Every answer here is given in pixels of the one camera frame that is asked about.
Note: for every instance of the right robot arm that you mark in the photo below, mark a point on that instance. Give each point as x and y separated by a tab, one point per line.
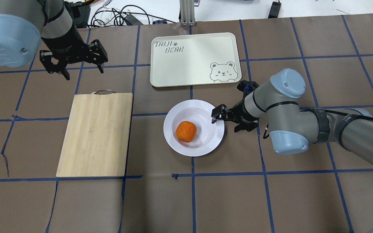
292	129

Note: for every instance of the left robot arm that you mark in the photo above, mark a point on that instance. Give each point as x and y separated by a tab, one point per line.
44	27

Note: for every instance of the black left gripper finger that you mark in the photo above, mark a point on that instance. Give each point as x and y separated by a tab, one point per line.
101	67
66	74

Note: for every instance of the white round plate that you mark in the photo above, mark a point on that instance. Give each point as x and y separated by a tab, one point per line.
208	136

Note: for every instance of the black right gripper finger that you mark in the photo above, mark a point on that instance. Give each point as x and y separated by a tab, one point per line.
240	128
215	118

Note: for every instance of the orange fruit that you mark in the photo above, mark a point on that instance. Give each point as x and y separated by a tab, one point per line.
186	131

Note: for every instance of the aluminium frame post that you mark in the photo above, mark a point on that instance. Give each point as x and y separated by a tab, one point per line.
187	13

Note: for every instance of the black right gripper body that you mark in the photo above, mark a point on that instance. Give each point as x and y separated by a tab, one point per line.
240	112

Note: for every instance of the bamboo cutting board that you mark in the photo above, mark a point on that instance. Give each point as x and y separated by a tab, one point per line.
97	136

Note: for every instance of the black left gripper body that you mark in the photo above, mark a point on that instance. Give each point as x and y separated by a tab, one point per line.
66	43

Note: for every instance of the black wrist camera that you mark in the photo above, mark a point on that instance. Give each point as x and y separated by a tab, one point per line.
246	87

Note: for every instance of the cream bear tray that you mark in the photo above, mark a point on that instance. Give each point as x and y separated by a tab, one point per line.
199	59

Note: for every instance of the flat black power brick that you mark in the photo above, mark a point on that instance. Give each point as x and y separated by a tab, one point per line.
79	12

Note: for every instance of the black power adapter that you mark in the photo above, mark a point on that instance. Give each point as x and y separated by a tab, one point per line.
275	9

